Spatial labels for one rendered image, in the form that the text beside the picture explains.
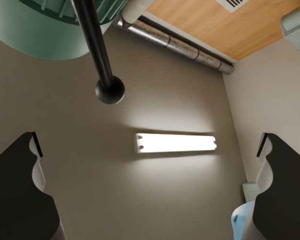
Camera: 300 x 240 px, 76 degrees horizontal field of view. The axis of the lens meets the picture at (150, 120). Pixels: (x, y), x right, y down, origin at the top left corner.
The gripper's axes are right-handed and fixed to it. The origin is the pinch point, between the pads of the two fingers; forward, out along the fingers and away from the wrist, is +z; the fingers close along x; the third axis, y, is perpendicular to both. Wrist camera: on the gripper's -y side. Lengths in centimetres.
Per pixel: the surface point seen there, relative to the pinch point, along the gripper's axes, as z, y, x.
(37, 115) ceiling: 109, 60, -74
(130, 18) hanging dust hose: 196, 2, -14
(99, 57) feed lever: 6.4, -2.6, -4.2
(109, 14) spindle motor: 16.2, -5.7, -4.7
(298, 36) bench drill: 188, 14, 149
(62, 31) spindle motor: 13.5, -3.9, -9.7
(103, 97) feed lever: 9.7, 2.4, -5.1
